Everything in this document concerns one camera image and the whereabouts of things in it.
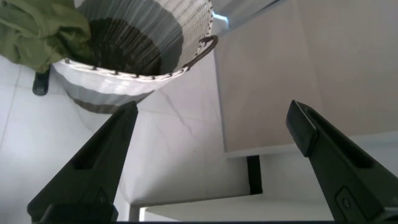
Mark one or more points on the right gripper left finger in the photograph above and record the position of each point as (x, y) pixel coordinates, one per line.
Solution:
(87, 186)

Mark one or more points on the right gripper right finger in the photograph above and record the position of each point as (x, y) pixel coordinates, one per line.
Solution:
(357, 186)

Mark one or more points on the green garment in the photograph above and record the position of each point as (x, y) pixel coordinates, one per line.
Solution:
(31, 31)

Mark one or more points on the white laundry basket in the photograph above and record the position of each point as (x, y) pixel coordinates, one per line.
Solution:
(109, 84)

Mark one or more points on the black clothes rack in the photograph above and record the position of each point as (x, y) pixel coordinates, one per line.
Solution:
(41, 84)

